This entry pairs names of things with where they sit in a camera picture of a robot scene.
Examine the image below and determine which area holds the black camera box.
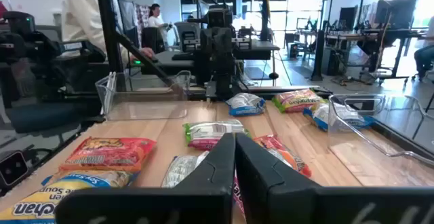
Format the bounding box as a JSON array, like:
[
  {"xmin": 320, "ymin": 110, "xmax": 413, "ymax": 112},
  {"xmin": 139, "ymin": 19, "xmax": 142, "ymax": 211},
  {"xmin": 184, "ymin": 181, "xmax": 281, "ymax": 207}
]
[{"xmin": 0, "ymin": 151, "xmax": 30, "ymax": 189}]

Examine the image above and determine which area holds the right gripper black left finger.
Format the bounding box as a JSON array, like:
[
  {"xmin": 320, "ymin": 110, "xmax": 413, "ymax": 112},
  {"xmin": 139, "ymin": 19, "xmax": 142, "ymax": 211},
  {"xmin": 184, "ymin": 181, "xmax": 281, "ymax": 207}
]
[{"xmin": 56, "ymin": 132, "xmax": 236, "ymax": 224}]

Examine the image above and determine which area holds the black floor post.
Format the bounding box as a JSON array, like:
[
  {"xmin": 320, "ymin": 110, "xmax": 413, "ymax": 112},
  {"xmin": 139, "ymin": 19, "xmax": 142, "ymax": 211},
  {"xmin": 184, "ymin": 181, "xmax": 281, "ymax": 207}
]
[{"xmin": 310, "ymin": 30, "xmax": 326, "ymax": 81}]

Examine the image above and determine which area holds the black machine with green light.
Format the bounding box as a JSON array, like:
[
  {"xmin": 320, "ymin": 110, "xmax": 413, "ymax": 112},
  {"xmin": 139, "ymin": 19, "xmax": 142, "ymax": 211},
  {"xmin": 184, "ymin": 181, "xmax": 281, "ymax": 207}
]
[{"xmin": 0, "ymin": 11, "xmax": 106, "ymax": 99}]

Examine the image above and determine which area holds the black monitor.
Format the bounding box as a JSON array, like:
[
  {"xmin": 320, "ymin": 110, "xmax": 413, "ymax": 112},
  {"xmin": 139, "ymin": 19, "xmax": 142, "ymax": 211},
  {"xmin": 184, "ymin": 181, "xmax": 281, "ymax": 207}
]
[{"xmin": 374, "ymin": 0, "xmax": 418, "ymax": 31}]

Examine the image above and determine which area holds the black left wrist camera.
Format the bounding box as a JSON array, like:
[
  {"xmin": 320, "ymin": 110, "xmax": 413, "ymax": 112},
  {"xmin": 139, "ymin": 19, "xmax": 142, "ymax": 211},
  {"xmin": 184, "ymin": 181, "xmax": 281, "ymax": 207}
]
[{"xmin": 207, "ymin": 8, "xmax": 234, "ymax": 28}]

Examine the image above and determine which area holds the blue Maruchan noodle pack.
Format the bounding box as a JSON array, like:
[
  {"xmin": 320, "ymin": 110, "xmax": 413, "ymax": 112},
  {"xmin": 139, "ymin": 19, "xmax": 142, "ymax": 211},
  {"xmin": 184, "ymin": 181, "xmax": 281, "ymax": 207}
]
[
  {"xmin": 226, "ymin": 92, "xmax": 267, "ymax": 117},
  {"xmin": 0, "ymin": 171, "xmax": 140, "ymax": 224},
  {"xmin": 302, "ymin": 102, "xmax": 376, "ymax": 132},
  {"xmin": 161, "ymin": 151, "xmax": 210, "ymax": 188}
]

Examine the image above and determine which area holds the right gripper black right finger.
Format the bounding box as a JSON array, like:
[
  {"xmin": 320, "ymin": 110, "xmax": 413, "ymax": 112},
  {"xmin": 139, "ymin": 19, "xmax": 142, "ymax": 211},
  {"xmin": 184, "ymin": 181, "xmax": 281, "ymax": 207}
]
[{"xmin": 236, "ymin": 132, "xmax": 434, "ymax": 224}]

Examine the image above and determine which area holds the black desk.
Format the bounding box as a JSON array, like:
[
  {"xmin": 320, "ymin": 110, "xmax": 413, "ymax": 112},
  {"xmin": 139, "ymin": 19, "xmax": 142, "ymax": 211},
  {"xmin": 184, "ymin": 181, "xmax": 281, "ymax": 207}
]
[
  {"xmin": 155, "ymin": 39, "xmax": 281, "ymax": 69},
  {"xmin": 361, "ymin": 29, "xmax": 425, "ymax": 79}
]

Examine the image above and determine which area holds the orange Maruchan noodle pack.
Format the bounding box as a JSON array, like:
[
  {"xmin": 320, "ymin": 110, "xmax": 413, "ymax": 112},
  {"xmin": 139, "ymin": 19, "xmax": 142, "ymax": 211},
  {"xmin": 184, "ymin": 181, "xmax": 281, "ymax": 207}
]
[
  {"xmin": 253, "ymin": 134, "xmax": 312, "ymax": 178},
  {"xmin": 59, "ymin": 136, "xmax": 157, "ymax": 173}
]

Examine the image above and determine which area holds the black rig frame post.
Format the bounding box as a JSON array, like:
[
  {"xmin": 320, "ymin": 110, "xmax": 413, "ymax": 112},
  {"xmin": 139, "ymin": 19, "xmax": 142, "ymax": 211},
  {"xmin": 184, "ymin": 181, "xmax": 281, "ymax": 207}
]
[{"xmin": 94, "ymin": 0, "xmax": 177, "ymax": 91}]

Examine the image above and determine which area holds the person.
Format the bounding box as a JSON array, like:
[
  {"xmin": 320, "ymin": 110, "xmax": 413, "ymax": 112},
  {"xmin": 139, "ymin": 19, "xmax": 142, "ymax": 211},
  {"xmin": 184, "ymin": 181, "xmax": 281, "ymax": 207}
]
[
  {"xmin": 148, "ymin": 3, "xmax": 174, "ymax": 47},
  {"xmin": 413, "ymin": 16, "xmax": 434, "ymax": 82},
  {"xmin": 62, "ymin": 0, "xmax": 156, "ymax": 64}
]

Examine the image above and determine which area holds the green Maruchan noodle pack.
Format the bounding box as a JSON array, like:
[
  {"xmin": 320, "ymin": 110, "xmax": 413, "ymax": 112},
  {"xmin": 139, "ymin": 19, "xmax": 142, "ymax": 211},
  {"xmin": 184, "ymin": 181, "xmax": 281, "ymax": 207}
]
[
  {"xmin": 182, "ymin": 119, "xmax": 252, "ymax": 151},
  {"xmin": 272, "ymin": 88, "xmax": 325, "ymax": 113}
]

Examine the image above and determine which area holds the clear plastic bin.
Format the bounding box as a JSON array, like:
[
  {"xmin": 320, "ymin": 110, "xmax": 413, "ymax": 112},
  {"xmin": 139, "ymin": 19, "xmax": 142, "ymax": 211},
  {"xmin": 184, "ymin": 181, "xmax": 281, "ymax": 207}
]
[
  {"xmin": 327, "ymin": 93, "xmax": 434, "ymax": 187},
  {"xmin": 96, "ymin": 70, "xmax": 191, "ymax": 122}
]

